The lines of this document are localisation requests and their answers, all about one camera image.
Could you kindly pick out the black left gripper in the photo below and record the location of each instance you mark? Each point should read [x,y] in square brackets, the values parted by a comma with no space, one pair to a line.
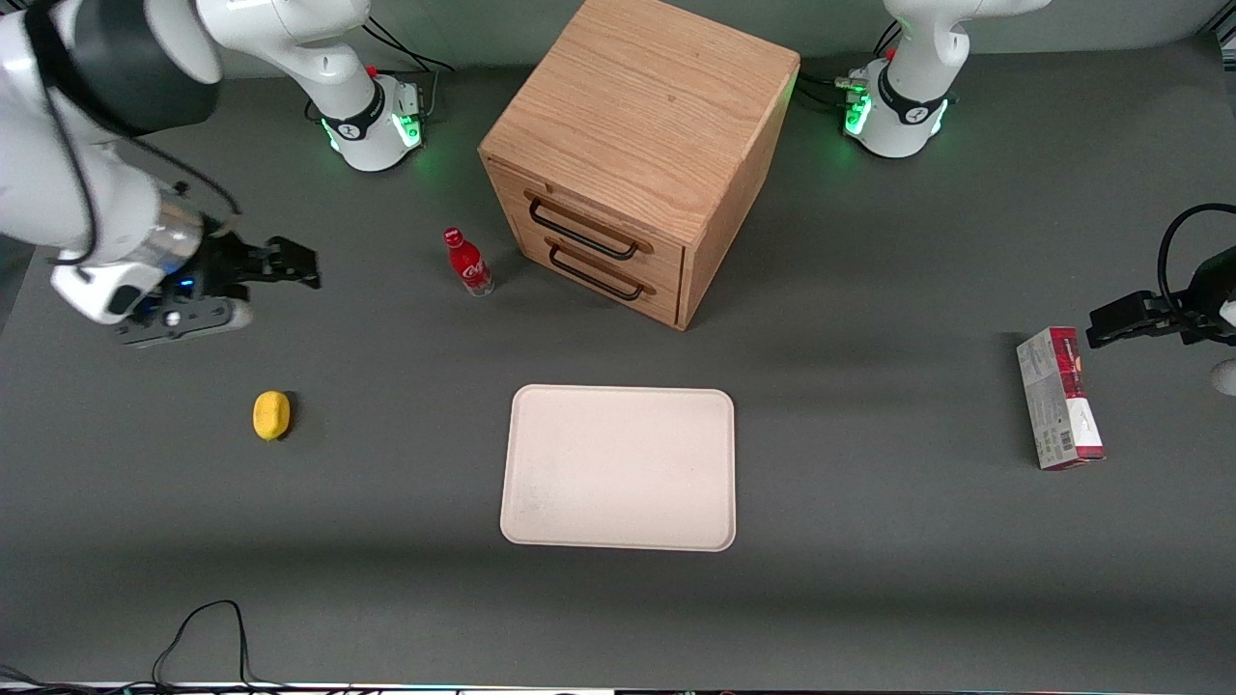
[1180,317]

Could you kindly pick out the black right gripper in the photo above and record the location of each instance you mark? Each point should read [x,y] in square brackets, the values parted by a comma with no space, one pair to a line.
[228,264]

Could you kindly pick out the red coke bottle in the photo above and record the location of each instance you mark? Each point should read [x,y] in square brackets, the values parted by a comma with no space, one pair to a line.
[466,263]

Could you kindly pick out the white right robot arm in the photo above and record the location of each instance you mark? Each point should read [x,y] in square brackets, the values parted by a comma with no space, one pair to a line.
[106,193]

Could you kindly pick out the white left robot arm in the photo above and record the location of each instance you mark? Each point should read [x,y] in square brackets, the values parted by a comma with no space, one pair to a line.
[912,87]

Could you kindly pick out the beige rectangular tray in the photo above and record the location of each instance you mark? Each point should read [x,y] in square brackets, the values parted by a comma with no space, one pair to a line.
[618,468]

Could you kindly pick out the red plaid carton box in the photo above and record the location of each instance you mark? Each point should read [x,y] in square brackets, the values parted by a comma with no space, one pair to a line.
[1057,405]

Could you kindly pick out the yellow lemon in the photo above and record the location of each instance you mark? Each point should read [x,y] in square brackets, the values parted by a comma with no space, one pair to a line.
[271,416]

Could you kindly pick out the wooden drawer cabinet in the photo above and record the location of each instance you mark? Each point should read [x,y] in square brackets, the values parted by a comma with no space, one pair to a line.
[637,106]

